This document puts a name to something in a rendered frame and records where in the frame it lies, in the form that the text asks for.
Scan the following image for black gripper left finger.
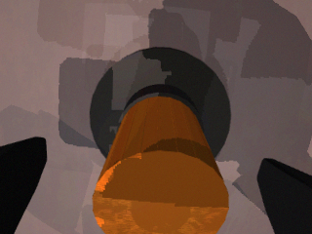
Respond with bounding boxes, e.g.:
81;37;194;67
0;136;47;234

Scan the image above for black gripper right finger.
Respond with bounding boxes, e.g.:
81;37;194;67
257;157;312;234

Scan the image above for orange cylinder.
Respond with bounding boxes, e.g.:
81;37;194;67
93;97;229;234

